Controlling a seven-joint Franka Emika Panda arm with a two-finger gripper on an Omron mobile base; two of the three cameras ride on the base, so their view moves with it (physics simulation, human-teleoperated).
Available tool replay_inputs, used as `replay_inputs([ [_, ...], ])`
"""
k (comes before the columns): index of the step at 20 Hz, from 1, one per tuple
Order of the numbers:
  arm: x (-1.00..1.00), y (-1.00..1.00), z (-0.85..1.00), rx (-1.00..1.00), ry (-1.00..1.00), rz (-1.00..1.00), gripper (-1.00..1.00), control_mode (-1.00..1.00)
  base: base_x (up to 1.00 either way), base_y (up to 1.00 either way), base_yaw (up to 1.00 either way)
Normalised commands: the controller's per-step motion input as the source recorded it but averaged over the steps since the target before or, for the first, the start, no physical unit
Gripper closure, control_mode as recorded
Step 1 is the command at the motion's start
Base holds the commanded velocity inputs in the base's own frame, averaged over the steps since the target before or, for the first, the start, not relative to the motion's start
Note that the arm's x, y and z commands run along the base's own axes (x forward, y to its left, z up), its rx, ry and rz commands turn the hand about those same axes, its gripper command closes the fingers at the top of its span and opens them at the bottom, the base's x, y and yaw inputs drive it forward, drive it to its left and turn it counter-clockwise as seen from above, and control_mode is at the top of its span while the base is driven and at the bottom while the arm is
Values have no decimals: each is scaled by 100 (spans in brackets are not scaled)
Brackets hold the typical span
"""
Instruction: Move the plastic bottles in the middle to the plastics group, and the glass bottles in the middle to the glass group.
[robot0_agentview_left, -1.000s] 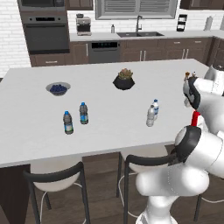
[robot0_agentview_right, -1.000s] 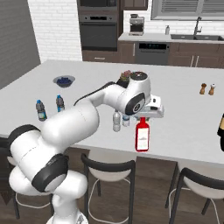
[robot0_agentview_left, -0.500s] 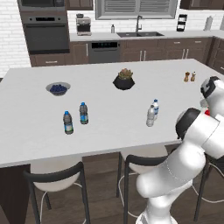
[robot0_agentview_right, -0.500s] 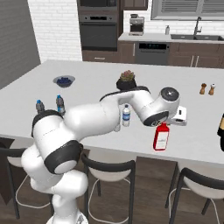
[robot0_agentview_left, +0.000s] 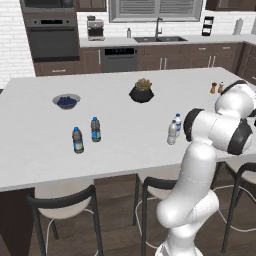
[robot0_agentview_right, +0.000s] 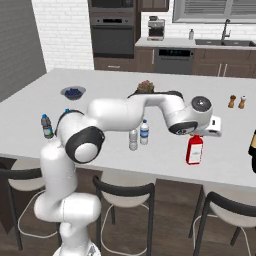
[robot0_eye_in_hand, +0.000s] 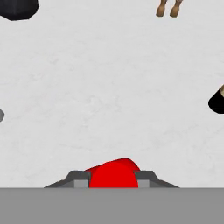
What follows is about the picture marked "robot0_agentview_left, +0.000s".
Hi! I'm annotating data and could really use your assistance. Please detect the dark bottle with blue cap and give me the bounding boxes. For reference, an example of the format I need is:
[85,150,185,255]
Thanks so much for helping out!
[71,126,85,155]
[90,116,102,143]

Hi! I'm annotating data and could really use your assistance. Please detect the succulent in black pot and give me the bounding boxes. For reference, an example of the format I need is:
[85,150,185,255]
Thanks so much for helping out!
[128,78,155,104]

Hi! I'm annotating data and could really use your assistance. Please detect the clear plastic bottle grey cap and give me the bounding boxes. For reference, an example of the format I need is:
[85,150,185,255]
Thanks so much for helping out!
[167,119,178,146]

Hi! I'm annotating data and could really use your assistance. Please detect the clear plastic bottle blue label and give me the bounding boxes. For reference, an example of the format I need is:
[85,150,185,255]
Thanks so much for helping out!
[173,113,183,138]

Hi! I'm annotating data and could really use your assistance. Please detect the bowl of blueberries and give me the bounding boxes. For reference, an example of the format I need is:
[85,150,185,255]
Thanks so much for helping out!
[52,93,82,111]

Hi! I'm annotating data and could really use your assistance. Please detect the dishwasher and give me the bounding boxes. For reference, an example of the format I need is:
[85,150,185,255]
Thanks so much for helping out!
[100,46,138,73]

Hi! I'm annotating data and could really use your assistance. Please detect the dark wood base cupboards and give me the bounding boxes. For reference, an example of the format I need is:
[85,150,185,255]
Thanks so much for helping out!
[33,41,256,86]

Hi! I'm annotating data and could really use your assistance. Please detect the sink with black tap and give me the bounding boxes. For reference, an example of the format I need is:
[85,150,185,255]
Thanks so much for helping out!
[133,17,188,44]

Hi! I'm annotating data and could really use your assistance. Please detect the coffee machine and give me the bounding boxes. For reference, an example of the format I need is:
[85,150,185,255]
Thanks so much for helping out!
[86,15,106,42]

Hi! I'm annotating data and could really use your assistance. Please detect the window with blinds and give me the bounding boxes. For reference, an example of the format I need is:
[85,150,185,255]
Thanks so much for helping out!
[108,0,204,24]

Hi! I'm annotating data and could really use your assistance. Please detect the microwave oven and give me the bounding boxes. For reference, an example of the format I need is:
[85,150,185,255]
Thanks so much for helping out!
[19,0,76,14]

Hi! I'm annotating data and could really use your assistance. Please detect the paper towel roll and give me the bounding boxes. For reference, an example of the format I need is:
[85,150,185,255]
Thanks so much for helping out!
[233,18,245,36]

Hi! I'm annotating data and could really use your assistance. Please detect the white stool with black frame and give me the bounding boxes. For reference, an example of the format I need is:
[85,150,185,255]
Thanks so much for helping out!
[26,177,104,256]
[132,165,187,256]
[213,155,256,254]

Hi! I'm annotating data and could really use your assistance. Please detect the stainless wall oven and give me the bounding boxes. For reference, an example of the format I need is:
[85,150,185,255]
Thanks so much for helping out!
[22,12,81,63]

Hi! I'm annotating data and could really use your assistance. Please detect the dark wood wall cupboard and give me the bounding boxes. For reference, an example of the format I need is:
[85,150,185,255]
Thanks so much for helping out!
[205,0,256,12]
[74,0,108,13]

